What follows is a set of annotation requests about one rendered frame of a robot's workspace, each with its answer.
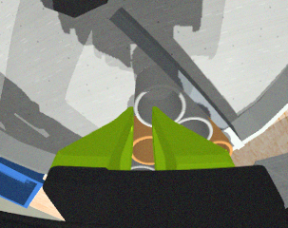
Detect blue tray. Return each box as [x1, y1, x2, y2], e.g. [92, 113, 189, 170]
[0, 157, 45, 208]

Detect bronze bushing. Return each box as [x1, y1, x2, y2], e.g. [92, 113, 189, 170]
[132, 115, 154, 164]
[208, 117, 233, 157]

